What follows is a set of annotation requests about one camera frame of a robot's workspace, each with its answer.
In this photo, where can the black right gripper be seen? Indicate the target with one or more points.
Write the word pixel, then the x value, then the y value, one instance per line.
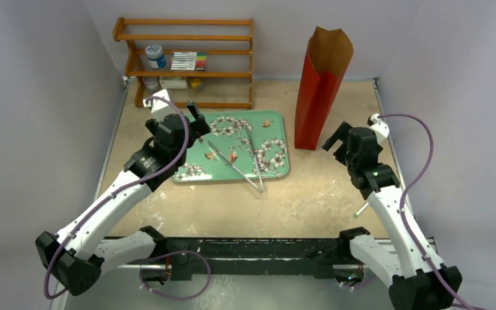
pixel 342 145

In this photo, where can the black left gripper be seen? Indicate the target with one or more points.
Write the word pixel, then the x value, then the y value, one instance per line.
pixel 199 126

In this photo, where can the green floral tray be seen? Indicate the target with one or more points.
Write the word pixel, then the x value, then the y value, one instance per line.
pixel 267 130

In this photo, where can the red paper bag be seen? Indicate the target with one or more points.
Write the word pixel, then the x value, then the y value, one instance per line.
pixel 327 57

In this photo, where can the metal tongs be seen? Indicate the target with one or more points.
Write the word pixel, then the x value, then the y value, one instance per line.
pixel 237 158

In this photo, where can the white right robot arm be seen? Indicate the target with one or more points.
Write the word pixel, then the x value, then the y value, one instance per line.
pixel 415 275

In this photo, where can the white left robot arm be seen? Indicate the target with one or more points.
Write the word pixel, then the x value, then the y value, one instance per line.
pixel 77 255

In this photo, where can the yellow grey cube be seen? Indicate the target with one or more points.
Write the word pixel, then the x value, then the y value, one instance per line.
pixel 197 84

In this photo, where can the small white box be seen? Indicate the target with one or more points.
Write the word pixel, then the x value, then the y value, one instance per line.
pixel 173 82

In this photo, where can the clear plastic bottle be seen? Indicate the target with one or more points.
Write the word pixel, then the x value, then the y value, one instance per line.
pixel 151 83

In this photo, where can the coloured marker set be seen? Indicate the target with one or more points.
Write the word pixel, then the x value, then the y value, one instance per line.
pixel 188 61

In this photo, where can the white green tipped pen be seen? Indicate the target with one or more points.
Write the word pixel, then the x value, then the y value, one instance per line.
pixel 361 210

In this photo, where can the blue lidded jar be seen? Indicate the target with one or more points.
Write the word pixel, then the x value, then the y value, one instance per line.
pixel 155 56

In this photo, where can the wooden shelf rack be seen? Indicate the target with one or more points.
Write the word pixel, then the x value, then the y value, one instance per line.
pixel 137 64

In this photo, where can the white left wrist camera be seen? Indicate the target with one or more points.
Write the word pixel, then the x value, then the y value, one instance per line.
pixel 158 108

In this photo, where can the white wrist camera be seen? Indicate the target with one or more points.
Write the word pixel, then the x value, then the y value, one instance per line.
pixel 379 127
pixel 158 108

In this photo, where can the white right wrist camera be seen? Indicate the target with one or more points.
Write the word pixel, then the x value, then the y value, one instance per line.
pixel 379 127

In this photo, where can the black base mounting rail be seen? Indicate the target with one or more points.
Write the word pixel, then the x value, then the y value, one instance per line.
pixel 320 258

